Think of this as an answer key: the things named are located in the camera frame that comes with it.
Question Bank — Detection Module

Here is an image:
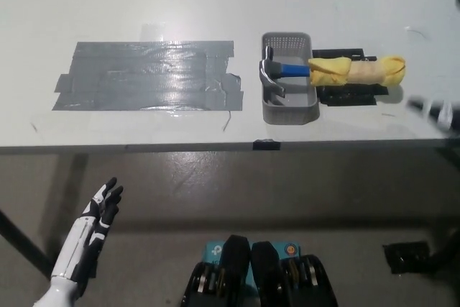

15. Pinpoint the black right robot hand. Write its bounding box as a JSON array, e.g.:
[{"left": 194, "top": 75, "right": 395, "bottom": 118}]
[{"left": 405, "top": 95, "right": 460, "bottom": 136}]

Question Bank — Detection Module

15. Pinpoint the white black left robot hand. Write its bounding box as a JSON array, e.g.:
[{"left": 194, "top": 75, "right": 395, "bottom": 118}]
[{"left": 49, "top": 176, "right": 125, "bottom": 283}]

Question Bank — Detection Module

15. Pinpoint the blue hammer with yellow cloth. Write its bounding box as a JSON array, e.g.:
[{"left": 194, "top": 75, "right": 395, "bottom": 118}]
[{"left": 258, "top": 46, "right": 408, "bottom": 98}]

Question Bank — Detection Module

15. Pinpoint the black tape patch on desk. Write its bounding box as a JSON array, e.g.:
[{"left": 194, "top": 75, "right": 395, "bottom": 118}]
[{"left": 311, "top": 47, "right": 391, "bottom": 108}]

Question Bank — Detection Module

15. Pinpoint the grey plastic basket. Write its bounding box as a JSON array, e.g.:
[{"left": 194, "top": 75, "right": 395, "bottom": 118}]
[{"left": 261, "top": 32, "right": 321, "bottom": 124}]

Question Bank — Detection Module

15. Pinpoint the black tape patch on floor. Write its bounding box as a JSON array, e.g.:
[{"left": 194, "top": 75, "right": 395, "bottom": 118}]
[{"left": 382, "top": 241, "right": 438, "bottom": 276}]

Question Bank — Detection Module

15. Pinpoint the grey duct tape patch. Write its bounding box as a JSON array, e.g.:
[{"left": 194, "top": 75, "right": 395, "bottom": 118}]
[{"left": 51, "top": 38, "right": 245, "bottom": 113}]

